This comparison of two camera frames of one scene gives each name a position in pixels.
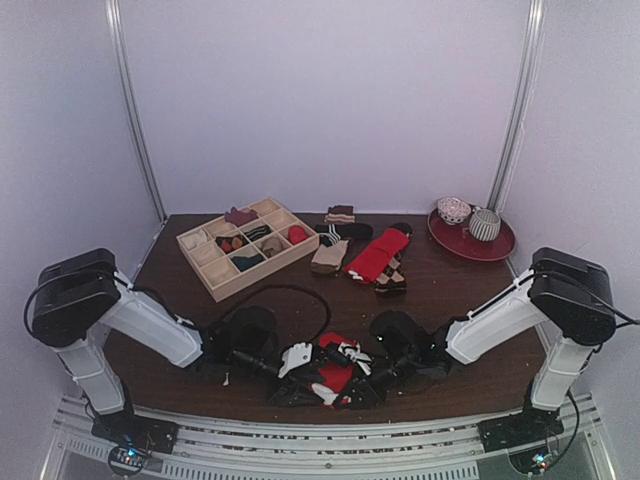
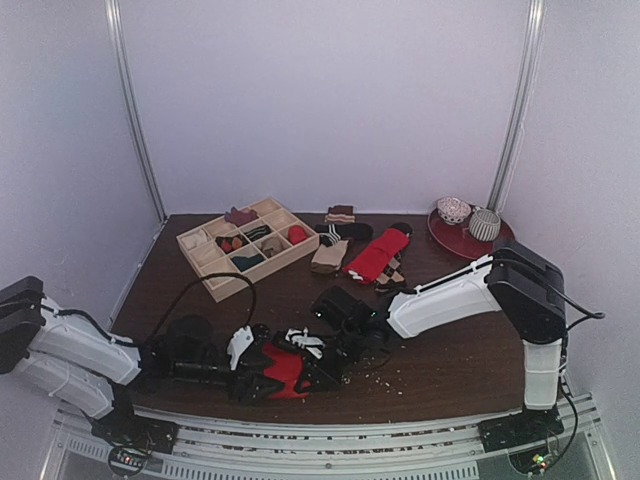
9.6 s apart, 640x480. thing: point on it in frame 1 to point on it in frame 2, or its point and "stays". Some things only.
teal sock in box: [243, 262] stays
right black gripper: [363, 387] to [329, 362]
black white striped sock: [331, 233] stays
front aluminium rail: [432, 449] stays
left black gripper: [289, 396] to [245, 390]
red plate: [458, 241] stays
